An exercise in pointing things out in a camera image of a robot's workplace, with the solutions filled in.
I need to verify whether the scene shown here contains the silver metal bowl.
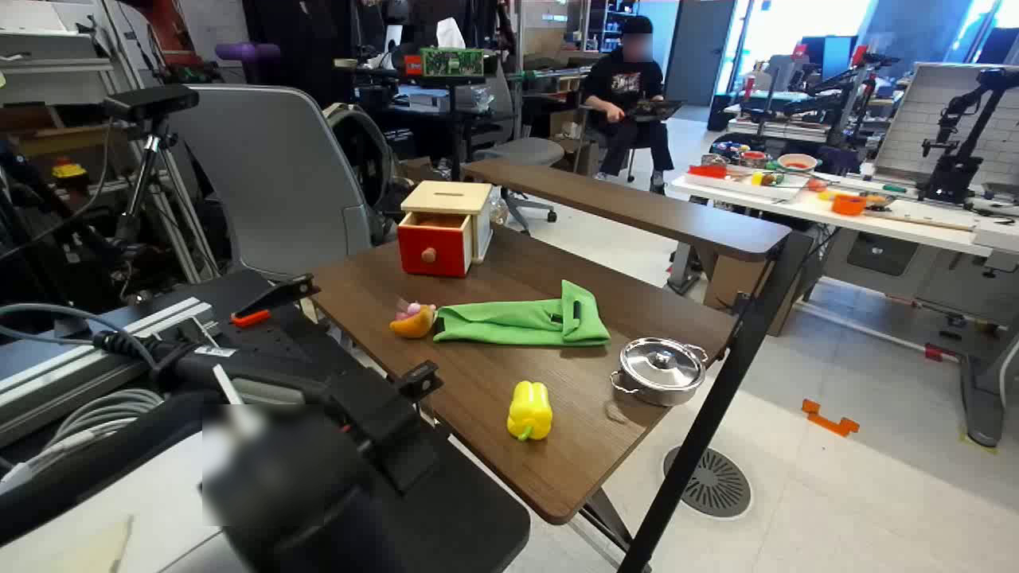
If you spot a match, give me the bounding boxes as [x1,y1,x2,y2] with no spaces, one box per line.
[618,334,709,391]

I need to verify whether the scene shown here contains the aluminium rail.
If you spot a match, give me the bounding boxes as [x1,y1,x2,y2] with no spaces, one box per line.
[0,297,217,449]

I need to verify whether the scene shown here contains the grey chair back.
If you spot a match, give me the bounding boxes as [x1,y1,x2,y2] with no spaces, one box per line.
[162,81,376,281]

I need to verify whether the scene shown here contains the black stand on workbench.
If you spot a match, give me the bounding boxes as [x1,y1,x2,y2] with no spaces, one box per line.
[917,66,1019,206]

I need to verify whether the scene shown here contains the wooden box with red drawer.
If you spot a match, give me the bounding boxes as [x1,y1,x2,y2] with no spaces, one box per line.
[395,178,499,281]

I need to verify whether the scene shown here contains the black tripod with camera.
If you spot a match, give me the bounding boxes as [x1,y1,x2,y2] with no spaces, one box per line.
[103,81,231,286]

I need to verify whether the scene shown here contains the grey cable bundle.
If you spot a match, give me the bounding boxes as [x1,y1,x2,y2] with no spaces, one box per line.
[0,384,169,490]

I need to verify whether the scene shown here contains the green cloth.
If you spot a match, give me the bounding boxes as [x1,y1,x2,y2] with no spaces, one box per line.
[430,278,616,354]

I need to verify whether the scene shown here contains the orange and pink toy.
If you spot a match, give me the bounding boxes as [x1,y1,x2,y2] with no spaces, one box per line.
[386,299,439,342]

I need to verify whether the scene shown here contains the round floor drain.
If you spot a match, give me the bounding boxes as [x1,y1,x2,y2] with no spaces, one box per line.
[664,443,756,523]

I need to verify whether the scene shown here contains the seated person in black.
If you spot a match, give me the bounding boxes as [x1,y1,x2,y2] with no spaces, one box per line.
[578,13,681,180]

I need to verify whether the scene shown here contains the white workbench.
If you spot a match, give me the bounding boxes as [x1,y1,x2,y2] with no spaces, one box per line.
[665,163,1019,452]

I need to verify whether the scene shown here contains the orange block on workbench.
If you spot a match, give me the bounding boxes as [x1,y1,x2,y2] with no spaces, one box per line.
[829,189,871,218]

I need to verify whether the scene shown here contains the yellow bell pepper toy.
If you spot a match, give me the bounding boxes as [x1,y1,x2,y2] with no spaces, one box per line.
[502,379,556,446]

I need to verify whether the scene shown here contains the cardboard box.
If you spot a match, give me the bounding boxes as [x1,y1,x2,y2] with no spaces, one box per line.
[705,252,806,336]

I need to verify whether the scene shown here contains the orange floor bracket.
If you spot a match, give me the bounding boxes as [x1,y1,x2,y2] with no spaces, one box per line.
[801,394,863,439]

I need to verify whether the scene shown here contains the black diagonal pole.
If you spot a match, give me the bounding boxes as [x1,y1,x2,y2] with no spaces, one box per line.
[618,224,824,573]

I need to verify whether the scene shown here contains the green circuit board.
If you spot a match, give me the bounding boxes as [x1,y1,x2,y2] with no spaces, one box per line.
[422,45,487,80]

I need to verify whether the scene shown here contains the black foreground clamp mount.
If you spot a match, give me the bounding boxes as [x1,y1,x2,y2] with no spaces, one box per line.
[199,360,535,573]

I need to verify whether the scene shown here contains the white pegboard panel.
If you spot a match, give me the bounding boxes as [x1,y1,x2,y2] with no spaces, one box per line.
[872,60,1019,193]

